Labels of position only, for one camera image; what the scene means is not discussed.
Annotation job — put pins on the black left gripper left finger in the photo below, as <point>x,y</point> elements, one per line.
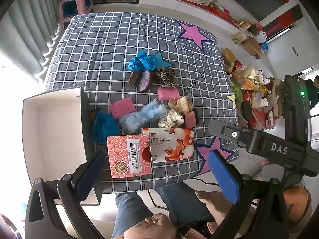
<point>75,188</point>

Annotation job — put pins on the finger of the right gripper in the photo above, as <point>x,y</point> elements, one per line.
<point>226,131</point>

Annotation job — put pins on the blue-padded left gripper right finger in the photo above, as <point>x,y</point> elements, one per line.
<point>270,219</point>

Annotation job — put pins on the beige scrunchie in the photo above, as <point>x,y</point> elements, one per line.
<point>181,105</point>

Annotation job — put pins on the dark blue cloth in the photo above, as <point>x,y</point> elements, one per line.
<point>104,125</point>

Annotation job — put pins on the white polka dot scrunchie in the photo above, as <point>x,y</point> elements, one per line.
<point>171,120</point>

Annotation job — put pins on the pink sponge block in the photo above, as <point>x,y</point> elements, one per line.
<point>167,93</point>
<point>122,108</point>

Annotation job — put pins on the light blue fluffy duster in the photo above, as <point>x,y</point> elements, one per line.
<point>151,112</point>

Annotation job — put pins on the leopard print scarf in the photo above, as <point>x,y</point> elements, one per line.
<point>166,77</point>

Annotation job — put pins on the dark knitted beanie hat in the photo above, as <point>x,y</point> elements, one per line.
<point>142,80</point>

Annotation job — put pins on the bright blue waffle cloth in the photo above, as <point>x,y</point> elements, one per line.
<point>143,62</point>

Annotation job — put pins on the person's right hand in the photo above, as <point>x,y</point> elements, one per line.
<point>298,203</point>

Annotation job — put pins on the pile of colourful clutter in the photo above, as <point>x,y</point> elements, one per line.
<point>255,97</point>

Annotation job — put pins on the white open storage box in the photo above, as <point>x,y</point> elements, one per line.
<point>56,133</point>

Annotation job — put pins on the pink patterned paper box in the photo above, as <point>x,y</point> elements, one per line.
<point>129,155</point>

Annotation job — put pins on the floral tissue pack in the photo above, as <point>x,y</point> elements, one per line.
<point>170,144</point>

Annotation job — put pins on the grey checked star cloth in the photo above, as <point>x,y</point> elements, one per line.
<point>124,55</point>

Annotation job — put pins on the cardboard box on floor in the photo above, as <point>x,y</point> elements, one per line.
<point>252,47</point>

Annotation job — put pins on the white red tv cabinet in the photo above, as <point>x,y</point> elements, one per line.
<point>192,10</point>

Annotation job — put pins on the grey green curtain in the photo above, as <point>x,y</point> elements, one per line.
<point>29,33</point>

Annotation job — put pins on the pink plastic stool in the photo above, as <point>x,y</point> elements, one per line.
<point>67,9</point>

